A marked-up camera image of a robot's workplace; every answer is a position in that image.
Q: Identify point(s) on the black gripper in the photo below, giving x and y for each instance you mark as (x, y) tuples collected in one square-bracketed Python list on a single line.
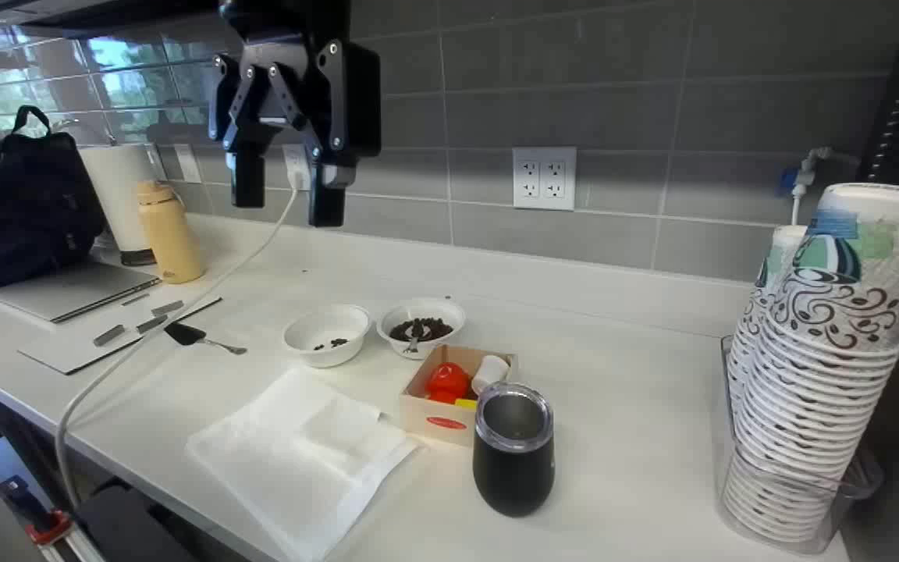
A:
[(278, 74)]

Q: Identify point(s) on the white bowl with few crumbs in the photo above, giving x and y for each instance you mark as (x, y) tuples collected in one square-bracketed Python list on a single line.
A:
[(303, 350)]

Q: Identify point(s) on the large embossed white paper towel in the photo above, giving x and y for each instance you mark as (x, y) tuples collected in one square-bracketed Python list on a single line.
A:
[(251, 468)]

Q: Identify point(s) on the white paper towel roll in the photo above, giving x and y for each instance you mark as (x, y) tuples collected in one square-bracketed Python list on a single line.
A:
[(115, 197)]

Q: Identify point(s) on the white bowl full of bits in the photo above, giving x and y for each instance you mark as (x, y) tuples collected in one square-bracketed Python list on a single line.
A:
[(439, 346)]

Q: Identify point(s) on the white power plug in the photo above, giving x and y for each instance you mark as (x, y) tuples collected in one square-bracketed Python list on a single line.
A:
[(294, 167)]

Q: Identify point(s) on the tan bottle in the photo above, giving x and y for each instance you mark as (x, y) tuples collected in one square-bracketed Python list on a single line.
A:
[(170, 237)]

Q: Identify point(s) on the brown food crumbs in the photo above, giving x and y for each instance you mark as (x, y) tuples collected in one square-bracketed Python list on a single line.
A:
[(338, 342)]

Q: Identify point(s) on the black bag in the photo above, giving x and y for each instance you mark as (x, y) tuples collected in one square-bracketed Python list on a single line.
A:
[(24, 221)]

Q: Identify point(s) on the white cutting board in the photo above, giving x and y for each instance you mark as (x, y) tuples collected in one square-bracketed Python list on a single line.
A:
[(54, 290)]

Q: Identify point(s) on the red ball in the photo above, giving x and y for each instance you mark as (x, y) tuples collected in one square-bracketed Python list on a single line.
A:
[(448, 383)]

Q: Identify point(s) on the white paper with pen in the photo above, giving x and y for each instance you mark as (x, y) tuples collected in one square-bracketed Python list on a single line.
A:
[(77, 350)]

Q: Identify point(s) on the small yellow item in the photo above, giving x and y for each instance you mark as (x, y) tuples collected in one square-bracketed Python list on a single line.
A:
[(466, 404)]

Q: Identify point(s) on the open cardboard box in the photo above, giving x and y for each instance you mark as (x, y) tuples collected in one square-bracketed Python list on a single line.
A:
[(439, 425)]

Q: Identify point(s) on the black steel tumbler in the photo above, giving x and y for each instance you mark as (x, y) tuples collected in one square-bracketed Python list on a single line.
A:
[(512, 473)]

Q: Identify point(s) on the blue white spray bottle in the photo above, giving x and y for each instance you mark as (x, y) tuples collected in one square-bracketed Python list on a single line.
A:
[(797, 182)]

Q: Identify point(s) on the patterned paper cup stack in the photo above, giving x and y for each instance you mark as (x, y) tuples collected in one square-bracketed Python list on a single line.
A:
[(835, 394)]

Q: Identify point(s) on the stack of patterned paper bowls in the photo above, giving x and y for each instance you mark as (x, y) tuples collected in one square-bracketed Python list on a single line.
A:
[(845, 509)]

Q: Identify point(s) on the white four-socket wall outlet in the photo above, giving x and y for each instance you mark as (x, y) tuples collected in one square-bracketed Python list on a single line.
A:
[(544, 177)]

